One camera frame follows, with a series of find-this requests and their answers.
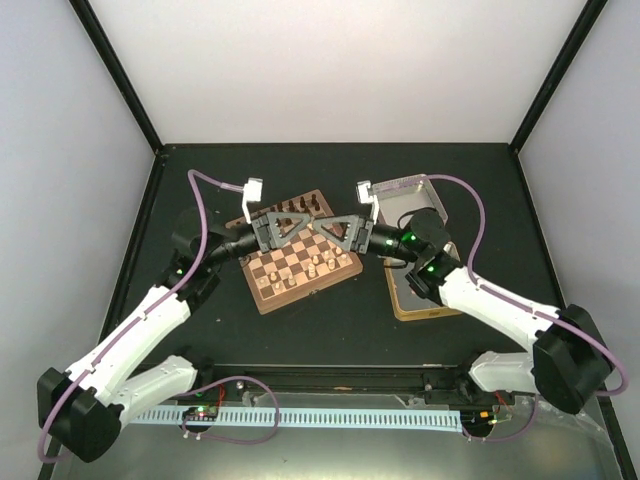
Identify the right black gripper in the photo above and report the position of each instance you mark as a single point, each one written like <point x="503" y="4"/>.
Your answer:
<point x="357" y="234"/>

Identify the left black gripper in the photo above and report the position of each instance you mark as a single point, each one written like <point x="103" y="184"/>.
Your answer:
<point x="272" y="227"/>

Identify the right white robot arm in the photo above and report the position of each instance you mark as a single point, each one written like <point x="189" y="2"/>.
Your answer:
<point x="562" y="359"/>

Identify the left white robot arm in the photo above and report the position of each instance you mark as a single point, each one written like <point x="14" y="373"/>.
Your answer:
<point x="86" y="406"/>

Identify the wooden chess board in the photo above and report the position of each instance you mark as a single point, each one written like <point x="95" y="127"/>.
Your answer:
<point x="295" y="258"/>

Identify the left small circuit board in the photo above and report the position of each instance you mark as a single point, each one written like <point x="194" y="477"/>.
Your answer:
<point x="200" y="413"/>

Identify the small circuit board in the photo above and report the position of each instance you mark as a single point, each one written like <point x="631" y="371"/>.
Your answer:
<point x="483" y="418"/>
<point x="200" y="413"/>

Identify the right small circuit board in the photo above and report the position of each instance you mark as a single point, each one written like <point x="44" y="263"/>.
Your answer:
<point x="483" y="418"/>

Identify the gold metal tin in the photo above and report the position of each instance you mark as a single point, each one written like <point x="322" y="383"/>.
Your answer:
<point x="406" y="305"/>

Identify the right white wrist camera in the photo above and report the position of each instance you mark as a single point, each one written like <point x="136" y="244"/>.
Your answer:
<point x="367" y="196"/>

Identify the black mounting rail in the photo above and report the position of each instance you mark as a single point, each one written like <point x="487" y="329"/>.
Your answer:
<point x="449" y="385"/>

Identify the light blue cable duct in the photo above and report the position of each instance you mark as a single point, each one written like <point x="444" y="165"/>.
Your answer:
<point x="331" y="418"/>

